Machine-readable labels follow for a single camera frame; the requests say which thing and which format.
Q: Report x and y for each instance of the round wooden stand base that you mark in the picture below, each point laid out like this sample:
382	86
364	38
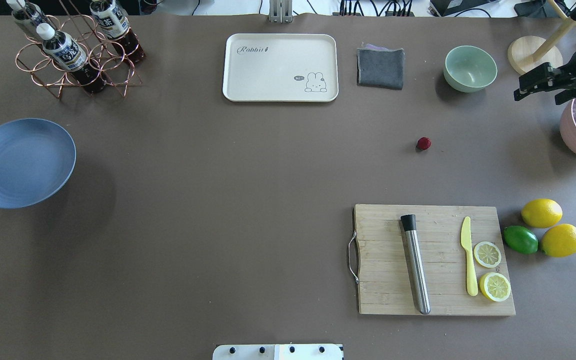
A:
528	52

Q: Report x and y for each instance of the lemon slice flat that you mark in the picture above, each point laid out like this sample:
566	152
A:
487	254

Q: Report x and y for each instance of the wooden glass drying tree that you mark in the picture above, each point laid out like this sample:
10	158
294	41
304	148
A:
566	23

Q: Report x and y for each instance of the lemon half thick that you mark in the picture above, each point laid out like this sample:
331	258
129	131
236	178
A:
495	286

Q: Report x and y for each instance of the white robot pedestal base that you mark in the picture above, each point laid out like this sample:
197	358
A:
290	351

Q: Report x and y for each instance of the cream rabbit tray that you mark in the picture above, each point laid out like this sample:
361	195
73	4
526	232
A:
280	67

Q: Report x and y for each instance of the wooden cutting board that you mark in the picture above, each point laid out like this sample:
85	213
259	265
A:
385	276

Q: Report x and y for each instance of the blue plate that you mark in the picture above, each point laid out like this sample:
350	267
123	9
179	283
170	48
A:
37	157

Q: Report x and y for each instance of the yellow lemon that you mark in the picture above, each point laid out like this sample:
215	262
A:
559	241
541	213

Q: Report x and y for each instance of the tea bottle lower right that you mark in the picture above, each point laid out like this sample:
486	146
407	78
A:
28	16

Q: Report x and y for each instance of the yellow plastic knife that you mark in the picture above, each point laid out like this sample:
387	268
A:
467	245

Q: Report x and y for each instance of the tea bottle lower left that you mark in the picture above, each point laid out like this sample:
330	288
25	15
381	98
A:
112	21

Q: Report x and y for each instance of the red strawberry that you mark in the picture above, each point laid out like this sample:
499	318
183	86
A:
423	143

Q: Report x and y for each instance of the grey folded cloth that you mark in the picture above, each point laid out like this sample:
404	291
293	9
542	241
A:
380	66

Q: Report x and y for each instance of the green lime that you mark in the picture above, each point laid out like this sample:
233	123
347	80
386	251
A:
520	239

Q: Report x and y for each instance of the steel muddler black tip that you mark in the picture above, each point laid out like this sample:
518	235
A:
413	246

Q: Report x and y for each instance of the copper wire bottle rack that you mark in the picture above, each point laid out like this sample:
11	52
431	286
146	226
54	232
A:
91	51

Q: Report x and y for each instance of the mint green bowl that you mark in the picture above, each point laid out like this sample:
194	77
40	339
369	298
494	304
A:
469	69

